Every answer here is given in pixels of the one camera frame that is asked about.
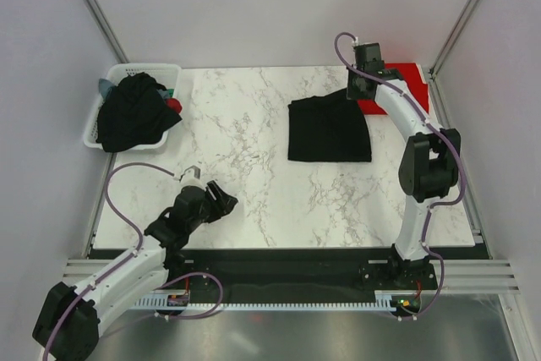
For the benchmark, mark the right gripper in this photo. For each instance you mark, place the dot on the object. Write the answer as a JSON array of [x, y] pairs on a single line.
[[352, 93]]

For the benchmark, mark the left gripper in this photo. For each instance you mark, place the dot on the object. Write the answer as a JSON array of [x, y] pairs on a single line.
[[223, 204]]

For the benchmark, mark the black t-shirt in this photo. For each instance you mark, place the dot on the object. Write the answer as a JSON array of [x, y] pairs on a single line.
[[328, 128]]

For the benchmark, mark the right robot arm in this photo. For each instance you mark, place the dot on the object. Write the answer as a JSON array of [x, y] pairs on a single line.
[[427, 172]]

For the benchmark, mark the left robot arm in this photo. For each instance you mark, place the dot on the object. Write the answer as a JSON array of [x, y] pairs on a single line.
[[74, 317]]

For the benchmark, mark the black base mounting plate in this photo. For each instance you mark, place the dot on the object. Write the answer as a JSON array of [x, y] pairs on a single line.
[[289, 276]]

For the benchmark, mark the red garment in basket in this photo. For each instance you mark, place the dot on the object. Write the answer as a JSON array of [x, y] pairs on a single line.
[[175, 105]]

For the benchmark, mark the dark clothes pile in basket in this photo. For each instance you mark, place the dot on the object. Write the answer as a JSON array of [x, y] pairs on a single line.
[[135, 113]]

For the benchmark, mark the teal garment in basket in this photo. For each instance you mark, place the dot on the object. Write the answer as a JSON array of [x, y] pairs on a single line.
[[105, 87]]

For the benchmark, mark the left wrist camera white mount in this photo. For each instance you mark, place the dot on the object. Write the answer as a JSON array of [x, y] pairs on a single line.
[[189, 177]]

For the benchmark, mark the right aluminium frame post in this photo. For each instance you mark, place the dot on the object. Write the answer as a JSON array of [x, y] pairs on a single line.
[[467, 12]]

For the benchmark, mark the aluminium frame post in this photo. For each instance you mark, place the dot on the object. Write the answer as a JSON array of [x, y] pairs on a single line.
[[467, 12], [106, 30]]

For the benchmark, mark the white slotted cable duct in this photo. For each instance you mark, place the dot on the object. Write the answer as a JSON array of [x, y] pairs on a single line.
[[382, 302]]

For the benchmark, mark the left aluminium frame post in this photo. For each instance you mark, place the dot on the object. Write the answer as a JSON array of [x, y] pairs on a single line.
[[106, 30]]

